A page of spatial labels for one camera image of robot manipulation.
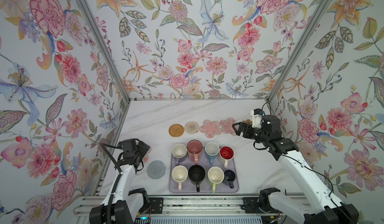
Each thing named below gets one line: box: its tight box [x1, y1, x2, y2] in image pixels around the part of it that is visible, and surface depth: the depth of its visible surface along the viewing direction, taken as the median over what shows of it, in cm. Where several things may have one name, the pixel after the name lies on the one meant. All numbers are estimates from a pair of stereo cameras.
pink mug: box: [186, 139, 203, 165], surface depth 86 cm
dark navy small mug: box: [223, 169, 236, 189], surface depth 79 cm
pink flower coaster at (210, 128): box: [199, 119, 222, 139], surface depth 106 cm
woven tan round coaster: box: [168, 123, 185, 138], surface depth 105 cm
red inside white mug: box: [219, 145, 235, 168], surface depth 87 cm
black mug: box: [188, 164, 206, 193], surface depth 78 cm
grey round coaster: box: [147, 160, 166, 180], surface depth 88 cm
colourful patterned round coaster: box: [184, 121, 200, 135], surface depth 106 cm
